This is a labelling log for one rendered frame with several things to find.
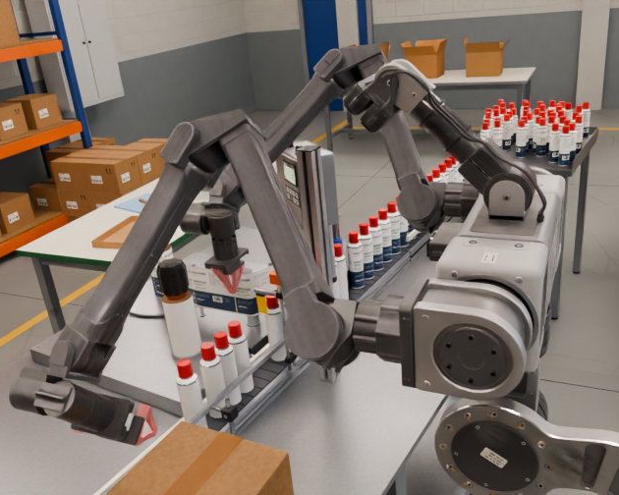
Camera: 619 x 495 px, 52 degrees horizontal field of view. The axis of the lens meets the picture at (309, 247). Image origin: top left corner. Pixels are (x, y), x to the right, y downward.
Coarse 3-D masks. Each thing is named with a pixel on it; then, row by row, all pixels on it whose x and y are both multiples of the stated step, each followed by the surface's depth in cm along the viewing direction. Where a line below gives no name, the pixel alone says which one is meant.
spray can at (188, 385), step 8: (184, 360) 147; (184, 368) 145; (192, 368) 147; (184, 376) 146; (192, 376) 147; (184, 384) 146; (192, 384) 146; (184, 392) 147; (192, 392) 147; (184, 400) 148; (192, 400) 148; (200, 400) 150; (184, 408) 149; (192, 408) 148; (200, 408) 150; (184, 416) 151; (192, 416) 149; (200, 424) 151
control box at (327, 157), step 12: (300, 144) 166; (312, 144) 165; (288, 156) 159; (324, 156) 155; (324, 168) 156; (324, 180) 157; (324, 192) 158; (336, 192) 160; (300, 204) 158; (336, 204) 161; (300, 216) 160; (336, 216) 162
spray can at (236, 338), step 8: (232, 328) 160; (240, 328) 161; (232, 336) 161; (240, 336) 162; (232, 344) 161; (240, 344) 161; (240, 352) 162; (248, 352) 164; (240, 360) 163; (248, 360) 164; (240, 368) 164; (240, 384) 166; (248, 384) 166; (248, 392) 167
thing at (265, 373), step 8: (392, 256) 238; (400, 256) 237; (384, 264) 232; (392, 264) 232; (376, 272) 227; (384, 272) 226; (376, 280) 221; (368, 288) 217; (352, 296) 212; (360, 296) 212; (264, 368) 177; (272, 368) 177; (280, 368) 176; (256, 376) 174; (264, 376) 174; (272, 376) 173; (256, 384) 171; (264, 384) 170; (256, 392) 167; (248, 400) 165; (240, 408) 162; (208, 416) 160; (208, 424) 157; (216, 424) 157; (224, 424) 156
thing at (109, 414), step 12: (96, 396) 101; (108, 396) 106; (96, 408) 100; (108, 408) 103; (120, 408) 104; (132, 408) 104; (84, 420) 99; (96, 420) 100; (108, 420) 103; (120, 420) 103; (96, 432) 103; (108, 432) 102; (120, 432) 102
